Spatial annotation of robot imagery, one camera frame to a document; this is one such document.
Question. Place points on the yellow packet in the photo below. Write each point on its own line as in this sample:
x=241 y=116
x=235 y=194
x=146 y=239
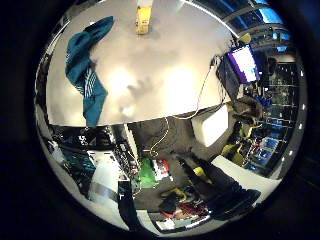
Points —
x=143 y=20

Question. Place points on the teal striped cloth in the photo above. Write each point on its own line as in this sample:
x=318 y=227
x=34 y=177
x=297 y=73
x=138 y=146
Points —
x=78 y=56

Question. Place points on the red and white package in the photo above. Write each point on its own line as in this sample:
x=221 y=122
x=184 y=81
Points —
x=162 y=167

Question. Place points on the white box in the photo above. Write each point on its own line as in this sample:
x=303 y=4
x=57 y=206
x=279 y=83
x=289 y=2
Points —
x=211 y=125

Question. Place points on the green bag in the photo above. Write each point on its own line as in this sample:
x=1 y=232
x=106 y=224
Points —
x=147 y=172

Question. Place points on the dark monitor panel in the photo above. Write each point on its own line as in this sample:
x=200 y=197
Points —
x=228 y=80

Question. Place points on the white cylinder with grey band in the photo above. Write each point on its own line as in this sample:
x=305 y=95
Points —
x=103 y=178

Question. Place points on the person in dark clothes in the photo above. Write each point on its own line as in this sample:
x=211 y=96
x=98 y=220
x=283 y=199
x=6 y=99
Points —
x=248 y=108

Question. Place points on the lit computer monitor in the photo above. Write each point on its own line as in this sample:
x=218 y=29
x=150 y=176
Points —
x=245 y=63

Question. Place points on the white desk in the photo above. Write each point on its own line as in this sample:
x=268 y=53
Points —
x=248 y=178

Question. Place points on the dark storage shelf rack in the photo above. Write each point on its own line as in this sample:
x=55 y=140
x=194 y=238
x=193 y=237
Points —
x=283 y=100

